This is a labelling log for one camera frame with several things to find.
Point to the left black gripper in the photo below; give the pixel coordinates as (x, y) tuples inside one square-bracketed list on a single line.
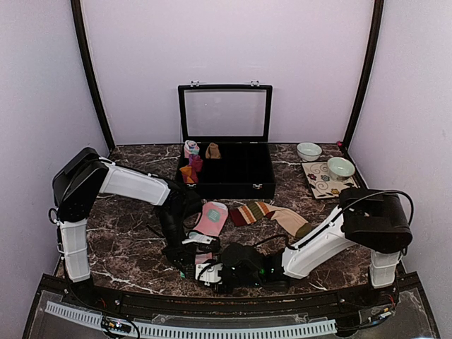
[(185, 253)]

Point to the rolled orange sock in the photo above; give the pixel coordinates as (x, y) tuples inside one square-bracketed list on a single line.
[(189, 174)]

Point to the rolled brown sock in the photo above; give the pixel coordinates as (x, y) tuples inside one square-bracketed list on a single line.
[(213, 152)]

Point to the pink patterned sock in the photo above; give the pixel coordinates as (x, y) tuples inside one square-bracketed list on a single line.
[(211, 221)]

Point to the pale green bowl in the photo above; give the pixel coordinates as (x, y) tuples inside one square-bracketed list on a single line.
[(308, 152), (340, 169)]

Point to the near pale green bowl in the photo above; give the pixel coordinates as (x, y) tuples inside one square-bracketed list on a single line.
[(340, 169)]

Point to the rolled purple red sock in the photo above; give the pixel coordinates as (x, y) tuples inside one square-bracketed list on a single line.
[(196, 162)]

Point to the floral square plate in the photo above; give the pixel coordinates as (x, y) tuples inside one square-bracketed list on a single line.
[(321, 183)]

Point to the left black frame post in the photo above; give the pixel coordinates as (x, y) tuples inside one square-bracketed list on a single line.
[(82, 39)]

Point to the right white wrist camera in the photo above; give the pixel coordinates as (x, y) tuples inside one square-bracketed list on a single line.
[(208, 273)]

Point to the rolled pink white sock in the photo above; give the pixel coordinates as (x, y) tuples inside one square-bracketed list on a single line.
[(190, 148)]

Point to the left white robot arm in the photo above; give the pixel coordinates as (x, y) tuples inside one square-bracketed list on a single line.
[(88, 175)]

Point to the right black frame post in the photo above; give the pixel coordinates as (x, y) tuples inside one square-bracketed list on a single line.
[(376, 19)]

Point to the striped brown beige sock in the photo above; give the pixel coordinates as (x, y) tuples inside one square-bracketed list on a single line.
[(290, 221)]

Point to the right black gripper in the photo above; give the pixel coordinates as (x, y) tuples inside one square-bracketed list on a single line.
[(227, 290)]

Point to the black frame post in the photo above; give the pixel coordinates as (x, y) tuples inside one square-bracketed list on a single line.
[(376, 19), (82, 39)]

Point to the far pale green bowl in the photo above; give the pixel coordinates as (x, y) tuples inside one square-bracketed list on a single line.
[(308, 152)]

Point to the black glass-lid storage box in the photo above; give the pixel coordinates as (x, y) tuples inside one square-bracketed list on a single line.
[(237, 118)]

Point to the small circuit board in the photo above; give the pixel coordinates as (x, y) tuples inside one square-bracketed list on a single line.
[(115, 325)]

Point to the white slotted cable duct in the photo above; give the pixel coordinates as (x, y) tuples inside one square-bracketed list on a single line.
[(166, 326)]

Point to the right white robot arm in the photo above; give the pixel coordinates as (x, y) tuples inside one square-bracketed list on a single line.
[(374, 219)]

